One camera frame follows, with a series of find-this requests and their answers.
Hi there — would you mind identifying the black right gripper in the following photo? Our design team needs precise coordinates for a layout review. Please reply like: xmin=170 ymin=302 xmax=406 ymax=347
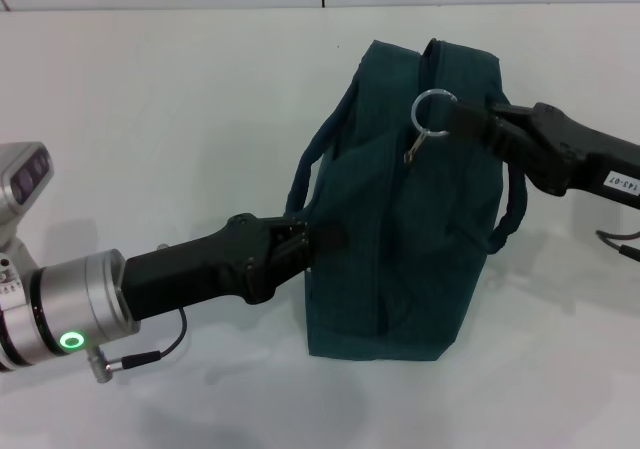
xmin=446 ymin=95 xmax=640 ymax=204

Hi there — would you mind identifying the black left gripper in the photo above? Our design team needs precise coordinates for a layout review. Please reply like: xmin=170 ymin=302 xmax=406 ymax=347
xmin=121 ymin=212 xmax=350 ymax=324

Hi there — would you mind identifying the dark teal insulated lunch bag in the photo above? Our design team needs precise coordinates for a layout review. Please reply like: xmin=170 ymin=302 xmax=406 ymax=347
xmin=285 ymin=37 xmax=530 ymax=364

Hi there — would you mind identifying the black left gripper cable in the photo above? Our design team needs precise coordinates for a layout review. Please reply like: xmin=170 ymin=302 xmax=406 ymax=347
xmin=88 ymin=308 xmax=189 ymax=384

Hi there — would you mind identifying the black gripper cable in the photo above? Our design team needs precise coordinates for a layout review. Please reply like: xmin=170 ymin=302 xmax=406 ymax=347
xmin=593 ymin=227 xmax=640 ymax=266
xmin=88 ymin=308 xmax=189 ymax=384

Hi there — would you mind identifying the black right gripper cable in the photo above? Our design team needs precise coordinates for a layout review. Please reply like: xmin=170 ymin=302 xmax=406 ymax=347
xmin=593 ymin=227 xmax=640 ymax=266

